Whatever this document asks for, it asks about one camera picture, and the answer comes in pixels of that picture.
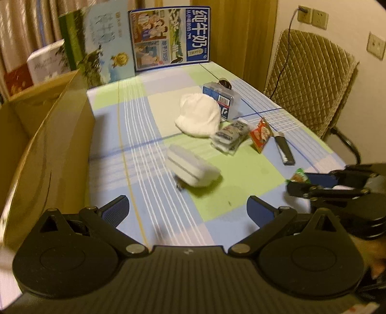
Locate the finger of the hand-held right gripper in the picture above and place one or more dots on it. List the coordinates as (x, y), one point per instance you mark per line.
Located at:
(304, 189)
(321, 178)

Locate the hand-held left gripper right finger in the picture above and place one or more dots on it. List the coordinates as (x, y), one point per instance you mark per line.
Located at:
(258, 208)

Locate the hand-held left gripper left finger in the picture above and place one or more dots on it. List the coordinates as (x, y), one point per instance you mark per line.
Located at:
(116, 208)

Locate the green snack packet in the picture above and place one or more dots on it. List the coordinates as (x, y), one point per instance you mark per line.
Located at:
(300, 176)

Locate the grey snack packet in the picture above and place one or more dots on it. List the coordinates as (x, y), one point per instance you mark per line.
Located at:
(230, 134)

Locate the white plastic block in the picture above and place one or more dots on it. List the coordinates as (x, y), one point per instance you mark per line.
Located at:
(190, 167)

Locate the large cardboard box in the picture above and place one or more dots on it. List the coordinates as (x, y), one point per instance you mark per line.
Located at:
(45, 151)

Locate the white cloth bag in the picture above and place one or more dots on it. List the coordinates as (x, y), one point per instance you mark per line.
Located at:
(199, 116)

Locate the red snack packet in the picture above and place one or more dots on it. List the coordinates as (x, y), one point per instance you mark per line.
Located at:
(260, 134)

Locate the quilted beige chair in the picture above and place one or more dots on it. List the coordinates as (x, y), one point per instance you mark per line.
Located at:
(310, 81)

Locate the clear case with blue label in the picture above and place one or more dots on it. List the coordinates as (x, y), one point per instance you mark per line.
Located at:
(221, 96)

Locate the dark round object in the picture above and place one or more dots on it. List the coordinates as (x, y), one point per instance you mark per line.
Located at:
(225, 83)

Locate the white printed box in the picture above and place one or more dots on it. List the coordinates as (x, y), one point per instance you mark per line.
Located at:
(48, 65)

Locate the light blue green box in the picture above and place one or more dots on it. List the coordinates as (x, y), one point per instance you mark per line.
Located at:
(102, 48)

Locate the red box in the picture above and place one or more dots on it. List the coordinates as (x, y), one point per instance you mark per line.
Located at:
(18, 80)

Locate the golden curtain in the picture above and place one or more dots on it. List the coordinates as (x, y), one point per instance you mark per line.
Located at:
(238, 39)

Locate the blue milk carton box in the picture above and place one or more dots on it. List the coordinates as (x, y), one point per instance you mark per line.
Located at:
(169, 39)

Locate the beige wall socket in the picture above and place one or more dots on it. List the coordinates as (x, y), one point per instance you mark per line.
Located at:
(319, 18)
(376, 45)

